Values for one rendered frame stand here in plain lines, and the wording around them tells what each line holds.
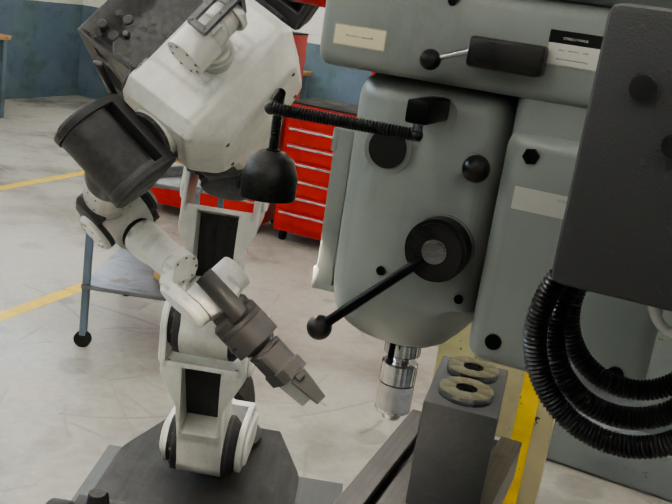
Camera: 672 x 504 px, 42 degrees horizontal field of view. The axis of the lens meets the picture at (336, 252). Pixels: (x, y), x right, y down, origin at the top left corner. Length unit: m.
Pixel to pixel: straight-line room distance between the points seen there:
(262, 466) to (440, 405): 0.93
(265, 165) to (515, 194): 0.33
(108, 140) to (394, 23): 0.58
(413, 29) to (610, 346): 0.39
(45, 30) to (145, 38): 10.69
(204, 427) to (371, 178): 1.12
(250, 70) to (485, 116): 0.56
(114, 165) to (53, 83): 11.00
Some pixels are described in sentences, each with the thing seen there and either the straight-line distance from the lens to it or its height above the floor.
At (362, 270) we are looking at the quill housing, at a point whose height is 1.40.
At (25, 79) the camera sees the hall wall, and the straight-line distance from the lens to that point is 11.97.
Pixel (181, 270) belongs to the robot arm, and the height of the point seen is 1.20.
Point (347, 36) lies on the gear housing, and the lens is 0.98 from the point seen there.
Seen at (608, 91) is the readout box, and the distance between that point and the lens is 0.67.
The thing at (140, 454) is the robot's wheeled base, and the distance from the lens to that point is 2.28.
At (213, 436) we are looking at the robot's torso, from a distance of 2.01.
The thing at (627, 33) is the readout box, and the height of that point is 1.70.
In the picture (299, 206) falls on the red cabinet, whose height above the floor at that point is 0.29.
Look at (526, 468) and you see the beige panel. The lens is 3.09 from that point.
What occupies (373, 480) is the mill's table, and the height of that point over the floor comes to 0.93.
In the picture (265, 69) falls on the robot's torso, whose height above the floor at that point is 1.58.
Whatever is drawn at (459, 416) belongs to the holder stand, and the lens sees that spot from 1.43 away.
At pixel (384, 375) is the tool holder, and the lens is 1.14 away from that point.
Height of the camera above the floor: 1.70
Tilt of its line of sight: 16 degrees down
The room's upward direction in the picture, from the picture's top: 9 degrees clockwise
